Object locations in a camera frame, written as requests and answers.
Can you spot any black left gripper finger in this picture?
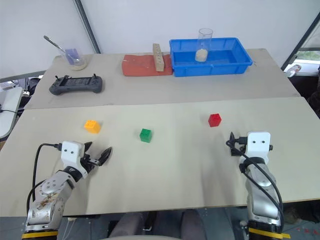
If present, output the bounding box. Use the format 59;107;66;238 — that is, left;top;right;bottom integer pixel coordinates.
83;141;94;157
98;146;113;166

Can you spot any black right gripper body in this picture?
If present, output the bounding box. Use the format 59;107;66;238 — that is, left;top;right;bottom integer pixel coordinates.
230;142;248;158

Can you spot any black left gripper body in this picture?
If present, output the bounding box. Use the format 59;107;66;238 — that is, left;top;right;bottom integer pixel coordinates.
80;152;101;174

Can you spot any orange cube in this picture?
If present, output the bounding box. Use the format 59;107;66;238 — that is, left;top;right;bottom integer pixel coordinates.
83;119;102;135

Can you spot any red cube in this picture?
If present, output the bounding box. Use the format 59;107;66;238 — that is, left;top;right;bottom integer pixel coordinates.
207;113;223;128

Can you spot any green cube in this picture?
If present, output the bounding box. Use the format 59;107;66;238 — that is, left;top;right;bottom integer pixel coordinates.
138;128;153;144

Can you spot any dark grey handheld controller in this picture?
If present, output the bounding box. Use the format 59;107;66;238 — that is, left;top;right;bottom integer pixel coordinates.
48;73;104;96

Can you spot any blue plastic bin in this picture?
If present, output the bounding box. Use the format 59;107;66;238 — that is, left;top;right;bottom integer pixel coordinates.
168;37;254;78

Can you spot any glass beaker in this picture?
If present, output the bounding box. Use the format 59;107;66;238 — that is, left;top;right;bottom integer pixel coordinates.
64;47;85;67

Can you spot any clear plastic bottle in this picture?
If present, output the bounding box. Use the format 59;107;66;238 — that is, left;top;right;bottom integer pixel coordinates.
286;63;304;77

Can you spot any clear plastic cup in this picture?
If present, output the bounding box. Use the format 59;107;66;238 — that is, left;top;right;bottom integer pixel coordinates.
194;27;214;62

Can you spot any metal spoon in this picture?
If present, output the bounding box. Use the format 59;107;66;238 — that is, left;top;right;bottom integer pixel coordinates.
43;35;81;63

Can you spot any wooden block with holes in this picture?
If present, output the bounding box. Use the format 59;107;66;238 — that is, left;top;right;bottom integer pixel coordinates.
152;43;166;73

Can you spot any grey metal truss pole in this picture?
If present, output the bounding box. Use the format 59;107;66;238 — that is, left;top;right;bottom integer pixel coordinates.
73;0;102;55

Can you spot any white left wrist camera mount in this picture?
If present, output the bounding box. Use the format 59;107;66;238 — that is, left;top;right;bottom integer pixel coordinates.
60;140;85;180

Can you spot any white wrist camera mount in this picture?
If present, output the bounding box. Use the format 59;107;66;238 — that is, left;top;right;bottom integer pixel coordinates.
60;140;85;180
244;130;272;164

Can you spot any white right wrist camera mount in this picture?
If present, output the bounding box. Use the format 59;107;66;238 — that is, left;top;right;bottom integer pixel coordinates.
244;130;272;164

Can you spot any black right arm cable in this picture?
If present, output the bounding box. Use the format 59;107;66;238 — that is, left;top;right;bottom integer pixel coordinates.
225;136;285;226

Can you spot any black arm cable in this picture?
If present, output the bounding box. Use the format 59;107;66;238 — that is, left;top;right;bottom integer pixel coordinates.
225;136;285;226
25;142;63;213

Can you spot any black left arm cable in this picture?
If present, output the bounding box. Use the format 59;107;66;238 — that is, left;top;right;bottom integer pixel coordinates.
25;142;63;213

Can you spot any dark slanted frame bar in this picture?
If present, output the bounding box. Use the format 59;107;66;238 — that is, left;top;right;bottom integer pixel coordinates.
280;16;320;71

